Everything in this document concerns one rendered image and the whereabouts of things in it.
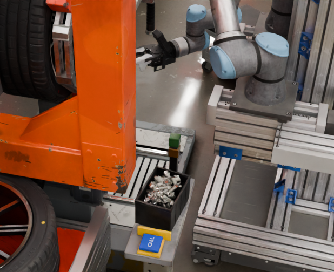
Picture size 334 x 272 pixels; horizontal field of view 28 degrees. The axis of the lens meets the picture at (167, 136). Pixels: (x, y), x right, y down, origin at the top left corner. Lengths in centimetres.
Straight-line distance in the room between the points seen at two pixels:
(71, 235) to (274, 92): 96
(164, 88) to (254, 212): 125
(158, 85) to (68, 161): 157
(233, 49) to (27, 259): 97
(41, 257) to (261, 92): 94
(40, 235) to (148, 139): 118
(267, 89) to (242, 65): 16
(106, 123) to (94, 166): 21
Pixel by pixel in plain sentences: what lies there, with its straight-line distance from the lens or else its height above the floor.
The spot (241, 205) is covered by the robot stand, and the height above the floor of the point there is 21.
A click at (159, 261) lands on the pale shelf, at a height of 44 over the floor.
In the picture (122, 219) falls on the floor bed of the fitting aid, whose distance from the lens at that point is 299.
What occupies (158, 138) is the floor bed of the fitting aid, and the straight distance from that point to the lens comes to 340.
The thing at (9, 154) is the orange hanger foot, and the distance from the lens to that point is 252.
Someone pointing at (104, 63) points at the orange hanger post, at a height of 108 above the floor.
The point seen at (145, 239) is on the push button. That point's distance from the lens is 237.
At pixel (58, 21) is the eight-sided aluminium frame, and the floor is 99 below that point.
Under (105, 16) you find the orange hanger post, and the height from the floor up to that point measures 124.
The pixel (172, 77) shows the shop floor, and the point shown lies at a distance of 398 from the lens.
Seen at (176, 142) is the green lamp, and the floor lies 65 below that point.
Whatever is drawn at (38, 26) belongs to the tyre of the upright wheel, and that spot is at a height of 99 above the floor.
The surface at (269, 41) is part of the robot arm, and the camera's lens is 234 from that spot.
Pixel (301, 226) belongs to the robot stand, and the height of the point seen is 21.
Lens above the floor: 224
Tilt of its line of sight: 39 degrees down
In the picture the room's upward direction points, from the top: 2 degrees clockwise
